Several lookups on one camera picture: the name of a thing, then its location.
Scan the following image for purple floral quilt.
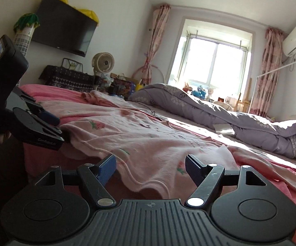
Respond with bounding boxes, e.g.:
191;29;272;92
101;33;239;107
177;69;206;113
128;83;296;159

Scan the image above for wooden easel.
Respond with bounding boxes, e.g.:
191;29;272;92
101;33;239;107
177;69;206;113
234;78;252;113

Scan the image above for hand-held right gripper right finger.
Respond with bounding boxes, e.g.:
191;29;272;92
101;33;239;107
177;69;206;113
185;154;266;208

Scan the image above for thin black cable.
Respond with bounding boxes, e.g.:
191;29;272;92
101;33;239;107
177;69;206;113
138;102;164;120

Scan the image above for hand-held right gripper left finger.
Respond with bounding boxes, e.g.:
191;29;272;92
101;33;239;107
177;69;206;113
35;154;117;208

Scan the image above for black patterned cloth cabinet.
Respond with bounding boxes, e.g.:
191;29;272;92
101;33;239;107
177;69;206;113
39;65;104;93

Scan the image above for pink floral curtain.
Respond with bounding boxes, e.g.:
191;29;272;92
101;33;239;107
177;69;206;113
141;4;171;85
254;27;284;118

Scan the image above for grey purple bed sheet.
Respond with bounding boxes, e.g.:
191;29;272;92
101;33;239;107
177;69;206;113
130;100;296;164

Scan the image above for beige desk fan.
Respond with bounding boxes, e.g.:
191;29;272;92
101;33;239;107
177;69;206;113
91;52;115;88

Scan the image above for artificial green plant white pot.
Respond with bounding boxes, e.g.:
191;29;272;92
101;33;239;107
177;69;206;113
13;13;39;57

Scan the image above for pink towel blanket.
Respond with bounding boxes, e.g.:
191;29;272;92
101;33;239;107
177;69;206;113
18;83;296;246

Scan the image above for window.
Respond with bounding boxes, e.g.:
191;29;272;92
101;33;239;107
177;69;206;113
172;18;253;95

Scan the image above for white clothes rack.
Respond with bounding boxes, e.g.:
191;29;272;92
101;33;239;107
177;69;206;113
249;56;296;113

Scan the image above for pink strawberry pajama top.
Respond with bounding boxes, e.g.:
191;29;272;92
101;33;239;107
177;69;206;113
59;90;238;200

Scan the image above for black wall television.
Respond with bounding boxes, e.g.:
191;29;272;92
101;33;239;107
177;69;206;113
31;0;98;57

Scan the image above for blue toy figure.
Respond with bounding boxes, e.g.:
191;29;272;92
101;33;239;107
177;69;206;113
192;85;207;98

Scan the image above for pink strawberry pajama pants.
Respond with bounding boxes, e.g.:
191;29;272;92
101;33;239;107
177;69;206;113
227;145;296;196

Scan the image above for black wire rack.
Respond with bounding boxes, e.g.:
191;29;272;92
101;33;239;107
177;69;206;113
61;58;84;72

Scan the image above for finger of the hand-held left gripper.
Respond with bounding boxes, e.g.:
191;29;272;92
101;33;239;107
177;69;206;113
36;119;64;140
17;92;61;125

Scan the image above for pink white hula hoop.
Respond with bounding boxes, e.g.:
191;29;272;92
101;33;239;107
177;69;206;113
131;64;167;85

